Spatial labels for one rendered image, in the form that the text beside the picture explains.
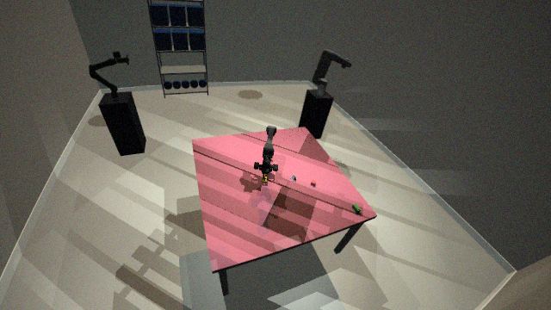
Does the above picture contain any small green block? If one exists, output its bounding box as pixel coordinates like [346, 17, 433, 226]
[352, 203, 361, 213]

